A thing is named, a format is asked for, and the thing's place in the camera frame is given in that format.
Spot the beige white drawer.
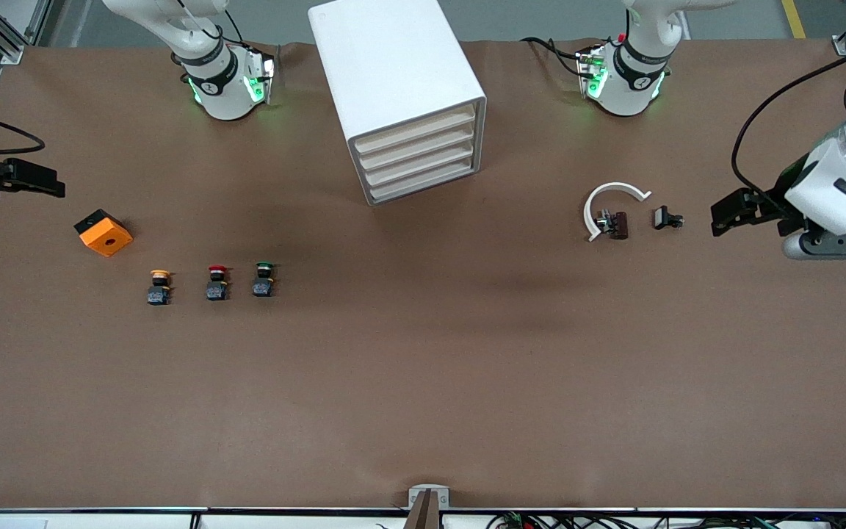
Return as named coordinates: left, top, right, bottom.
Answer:
left=360, top=138, right=480, bottom=188
left=352, top=103, right=477, bottom=155
left=366, top=155, right=484, bottom=206
left=355, top=121, right=478, bottom=172

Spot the black base cable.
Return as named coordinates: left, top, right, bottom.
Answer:
left=520, top=35, right=587, bottom=78

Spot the grey metal bracket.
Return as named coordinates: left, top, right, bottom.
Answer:
left=408, top=485, right=450, bottom=510

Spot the yellow push button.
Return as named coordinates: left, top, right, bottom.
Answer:
left=146, top=269, right=174, bottom=307

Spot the white drawer cabinet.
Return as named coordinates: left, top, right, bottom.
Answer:
left=308, top=0, right=488, bottom=207

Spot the white curved plastic ring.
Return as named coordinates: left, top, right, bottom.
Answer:
left=583, top=181, right=653, bottom=243

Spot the red push button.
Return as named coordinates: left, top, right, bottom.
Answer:
left=205, top=264, right=231, bottom=302

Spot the tangled cable bundle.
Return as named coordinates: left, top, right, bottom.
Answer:
left=485, top=511, right=846, bottom=529

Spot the orange black button box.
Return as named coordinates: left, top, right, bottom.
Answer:
left=73, top=209, right=134, bottom=258

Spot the brown table mat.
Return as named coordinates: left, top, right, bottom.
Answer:
left=0, top=38, right=846, bottom=511

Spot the white table edge rail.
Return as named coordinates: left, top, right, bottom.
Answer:
left=0, top=507, right=846, bottom=529

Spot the green push button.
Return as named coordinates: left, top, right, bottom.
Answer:
left=252, top=262, right=277, bottom=298

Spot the brown camera pole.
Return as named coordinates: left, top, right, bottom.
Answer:
left=403, top=490, right=443, bottom=529

